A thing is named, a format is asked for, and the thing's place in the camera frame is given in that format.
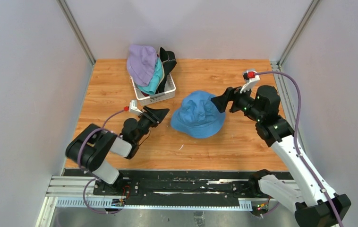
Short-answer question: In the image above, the blue bucket hat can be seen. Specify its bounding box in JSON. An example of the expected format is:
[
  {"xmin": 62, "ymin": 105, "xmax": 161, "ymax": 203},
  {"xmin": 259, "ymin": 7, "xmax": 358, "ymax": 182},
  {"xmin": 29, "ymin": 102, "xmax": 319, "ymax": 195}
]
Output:
[{"xmin": 170, "ymin": 90, "xmax": 226, "ymax": 139}]

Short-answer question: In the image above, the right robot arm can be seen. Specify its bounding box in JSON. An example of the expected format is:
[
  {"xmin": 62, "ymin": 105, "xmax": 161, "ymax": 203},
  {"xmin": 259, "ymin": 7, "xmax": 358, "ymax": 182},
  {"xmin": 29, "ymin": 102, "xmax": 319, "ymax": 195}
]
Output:
[{"xmin": 211, "ymin": 85, "xmax": 351, "ymax": 227}]

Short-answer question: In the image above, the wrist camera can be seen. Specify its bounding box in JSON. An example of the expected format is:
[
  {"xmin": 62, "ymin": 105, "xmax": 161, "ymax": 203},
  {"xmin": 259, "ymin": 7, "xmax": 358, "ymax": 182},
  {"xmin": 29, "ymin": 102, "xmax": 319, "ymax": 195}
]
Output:
[
  {"xmin": 240, "ymin": 69, "xmax": 260, "ymax": 94},
  {"xmin": 124, "ymin": 100, "xmax": 143, "ymax": 116}
]

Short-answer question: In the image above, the black hat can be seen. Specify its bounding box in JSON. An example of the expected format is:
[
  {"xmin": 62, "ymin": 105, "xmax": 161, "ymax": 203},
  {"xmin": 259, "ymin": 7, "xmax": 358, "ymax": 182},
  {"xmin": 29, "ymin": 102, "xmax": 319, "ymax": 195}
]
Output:
[{"xmin": 157, "ymin": 47, "xmax": 177, "ymax": 93}]

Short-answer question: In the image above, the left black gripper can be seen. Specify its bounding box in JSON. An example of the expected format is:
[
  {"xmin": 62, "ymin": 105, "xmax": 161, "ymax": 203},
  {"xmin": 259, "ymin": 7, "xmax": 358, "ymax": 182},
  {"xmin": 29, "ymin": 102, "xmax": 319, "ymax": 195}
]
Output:
[{"xmin": 134, "ymin": 106, "xmax": 169, "ymax": 144}]

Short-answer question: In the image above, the teal hat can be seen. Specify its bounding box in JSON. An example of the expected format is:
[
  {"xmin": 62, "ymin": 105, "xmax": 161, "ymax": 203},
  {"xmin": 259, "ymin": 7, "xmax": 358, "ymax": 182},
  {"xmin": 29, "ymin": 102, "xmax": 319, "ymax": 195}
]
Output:
[{"xmin": 137, "ymin": 58, "xmax": 164, "ymax": 95}]

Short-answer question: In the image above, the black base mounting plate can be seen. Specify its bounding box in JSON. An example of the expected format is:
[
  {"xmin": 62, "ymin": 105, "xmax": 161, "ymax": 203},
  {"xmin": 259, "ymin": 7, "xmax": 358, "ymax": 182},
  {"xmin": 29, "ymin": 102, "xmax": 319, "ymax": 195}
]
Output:
[{"xmin": 63, "ymin": 168, "xmax": 294, "ymax": 208}]

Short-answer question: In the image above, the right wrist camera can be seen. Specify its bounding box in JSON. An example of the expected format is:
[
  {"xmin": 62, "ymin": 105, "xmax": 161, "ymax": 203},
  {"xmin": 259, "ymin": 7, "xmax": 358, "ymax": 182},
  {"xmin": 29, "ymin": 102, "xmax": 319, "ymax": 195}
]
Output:
[{"xmin": 240, "ymin": 69, "xmax": 260, "ymax": 94}]

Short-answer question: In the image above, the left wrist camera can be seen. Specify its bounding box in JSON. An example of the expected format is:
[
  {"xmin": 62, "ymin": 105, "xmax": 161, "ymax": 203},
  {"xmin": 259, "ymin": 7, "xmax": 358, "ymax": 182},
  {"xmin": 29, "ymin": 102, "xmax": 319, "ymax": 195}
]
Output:
[{"xmin": 124, "ymin": 100, "xmax": 143, "ymax": 116}]

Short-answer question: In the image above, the purple bucket hat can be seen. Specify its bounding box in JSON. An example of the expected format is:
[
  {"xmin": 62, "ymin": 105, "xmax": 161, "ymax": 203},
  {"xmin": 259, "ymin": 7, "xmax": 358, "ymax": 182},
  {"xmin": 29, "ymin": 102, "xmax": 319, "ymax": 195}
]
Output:
[{"xmin": 127, "ymin": 44, "xmax": 157, "ymax": 87}]

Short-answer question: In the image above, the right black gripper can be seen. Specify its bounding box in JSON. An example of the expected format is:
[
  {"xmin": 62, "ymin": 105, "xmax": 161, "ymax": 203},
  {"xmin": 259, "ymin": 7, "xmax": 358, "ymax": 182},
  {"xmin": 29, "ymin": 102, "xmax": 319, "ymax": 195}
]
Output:
[{"xmin": 211, "ymin": 82, "xmax": 263, "ymax": 122}]

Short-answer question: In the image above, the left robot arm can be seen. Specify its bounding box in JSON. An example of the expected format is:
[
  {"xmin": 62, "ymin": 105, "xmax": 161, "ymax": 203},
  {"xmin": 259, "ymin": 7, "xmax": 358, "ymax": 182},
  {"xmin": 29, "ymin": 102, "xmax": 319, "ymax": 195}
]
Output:
[{"xmin": 65, "ymin": 106, "xmax": 170, "ymax": 195}]

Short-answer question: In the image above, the white perforated plastic basket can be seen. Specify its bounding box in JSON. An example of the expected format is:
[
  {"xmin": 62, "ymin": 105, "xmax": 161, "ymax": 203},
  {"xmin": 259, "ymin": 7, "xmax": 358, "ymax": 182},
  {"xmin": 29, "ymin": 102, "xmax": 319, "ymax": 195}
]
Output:
[{"xmin": 129, "ymin": 73, "xmax": 176, "ymax": 106}]

